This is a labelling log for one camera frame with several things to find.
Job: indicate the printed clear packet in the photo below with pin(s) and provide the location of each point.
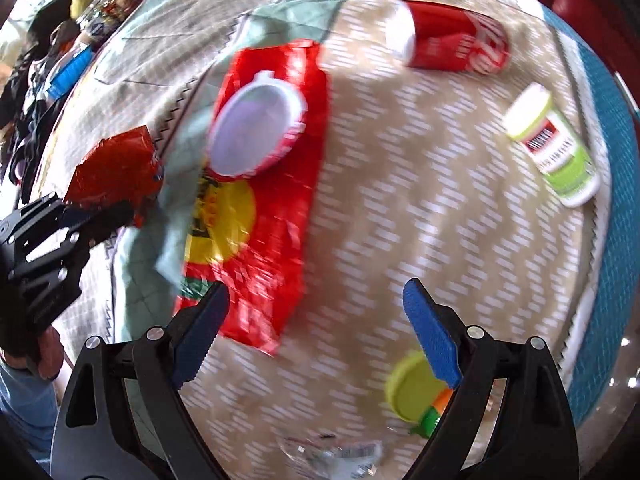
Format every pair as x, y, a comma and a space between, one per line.
330, 457

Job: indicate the person's left forearm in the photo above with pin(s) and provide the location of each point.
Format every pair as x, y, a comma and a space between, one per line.
22, 415

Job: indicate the green and white bottle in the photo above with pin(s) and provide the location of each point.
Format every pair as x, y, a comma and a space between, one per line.
555, 150

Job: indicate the person's left hand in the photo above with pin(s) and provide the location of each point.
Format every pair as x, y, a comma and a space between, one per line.
51, 355

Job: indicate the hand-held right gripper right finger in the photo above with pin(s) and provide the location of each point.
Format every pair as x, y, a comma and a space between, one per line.
431, 332

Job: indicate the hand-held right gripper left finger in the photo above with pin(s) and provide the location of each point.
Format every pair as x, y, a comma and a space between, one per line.
200, 340

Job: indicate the red cup with white lid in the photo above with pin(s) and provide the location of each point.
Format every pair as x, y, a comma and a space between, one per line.
250, 130

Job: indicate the red wrapper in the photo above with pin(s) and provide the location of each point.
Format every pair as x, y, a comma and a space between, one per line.
117, 172

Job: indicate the red soda can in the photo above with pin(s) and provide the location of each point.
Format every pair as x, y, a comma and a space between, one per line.
450, 35

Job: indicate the patterned blanket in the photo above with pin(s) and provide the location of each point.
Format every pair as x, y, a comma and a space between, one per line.
425, 210

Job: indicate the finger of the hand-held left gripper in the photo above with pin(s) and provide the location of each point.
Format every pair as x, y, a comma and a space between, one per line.
30, 217
95, 225

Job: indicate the red snack bag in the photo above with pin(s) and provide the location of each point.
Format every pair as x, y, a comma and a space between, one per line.
280, 220

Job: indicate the dark clothes pile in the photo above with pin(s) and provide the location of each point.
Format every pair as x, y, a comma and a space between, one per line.
30, 110

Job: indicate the yellow-green lid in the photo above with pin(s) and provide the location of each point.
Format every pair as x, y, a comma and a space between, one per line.
412, 387

